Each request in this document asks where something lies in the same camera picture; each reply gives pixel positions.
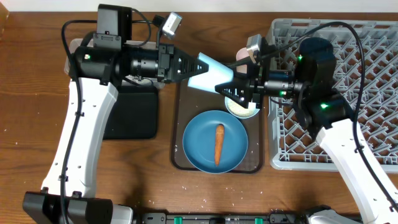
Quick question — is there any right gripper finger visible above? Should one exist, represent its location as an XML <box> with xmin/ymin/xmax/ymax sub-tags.
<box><xmin>215</xmin><ymin>78</ymin><xmax>253</xmax><ymax>108</ymax></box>
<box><xmin>228</xmin><ymin>62</ymin><xmax>248</xmax><ymax>80</ymax></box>

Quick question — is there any light blue cup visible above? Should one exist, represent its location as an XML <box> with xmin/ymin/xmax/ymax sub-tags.
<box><xmin>187</xmin><ymin>53</ymin><xmax>234</xmax><ymax>94</ymax></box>

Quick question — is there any pink cup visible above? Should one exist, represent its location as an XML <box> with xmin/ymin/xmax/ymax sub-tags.
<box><xmin>236</xmin><ymin>47</ymin><xmax>252</xmax><ymax>73</ymax></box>

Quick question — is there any orange carrot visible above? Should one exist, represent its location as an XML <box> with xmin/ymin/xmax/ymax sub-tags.
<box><xmin>215</xmin><ymin>124</ymin><xmax>224</xmax><ymax>166</ymax></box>

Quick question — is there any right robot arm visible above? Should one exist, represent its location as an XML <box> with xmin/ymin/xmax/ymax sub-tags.
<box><xmin>215</xmin><ymin>37</ymin><xmax>397</xmax><ymax>223</ymax></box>

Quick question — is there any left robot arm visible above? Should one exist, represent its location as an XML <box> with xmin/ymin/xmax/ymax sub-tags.
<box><xmin>22</xmin><ymin>4</ymin><xmax>209</xmax><ymax>223</ymax></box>

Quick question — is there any grey dishwasher rack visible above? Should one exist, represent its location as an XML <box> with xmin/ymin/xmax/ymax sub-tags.
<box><xmin>267</xmin><ymin>21</ymin><xmax>397</xmax><ymax>174</ymax></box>

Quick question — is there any light blue rice bowl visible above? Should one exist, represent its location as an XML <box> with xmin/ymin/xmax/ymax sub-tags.
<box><xmin>224</xmin><ymin>97</ymin><xmax>260</xmax><ymax>119</ymax></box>

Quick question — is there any brown serving tray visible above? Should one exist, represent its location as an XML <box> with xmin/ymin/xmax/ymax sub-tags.
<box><xmin>171</xmin><ymin>80</ymin><xmax>265</xmax><ymax>174</ymax></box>

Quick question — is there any dark blue plate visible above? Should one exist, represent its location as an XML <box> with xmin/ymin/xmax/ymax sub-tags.
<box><xmin>182</xmin><ymin>110</ymin><xmax>248</xmax><ymax>174</ymax></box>

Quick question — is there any black tray bin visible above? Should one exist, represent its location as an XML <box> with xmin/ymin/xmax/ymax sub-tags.
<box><xmin>103</xmin><ymin>85</ymin><xmax>159</xmax><ymax>140</ymax></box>

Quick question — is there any clear plastic bin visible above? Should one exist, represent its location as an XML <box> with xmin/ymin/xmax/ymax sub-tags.
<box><xmin>63</xmin><ymin>38</ymin><xmax>169</xmax><ymax>90</ymax></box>

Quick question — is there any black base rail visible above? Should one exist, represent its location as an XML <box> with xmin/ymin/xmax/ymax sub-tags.
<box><xmin>132</xmin><ymin>210</ymin><xmax>309</xmax><ymax>224</ymax></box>

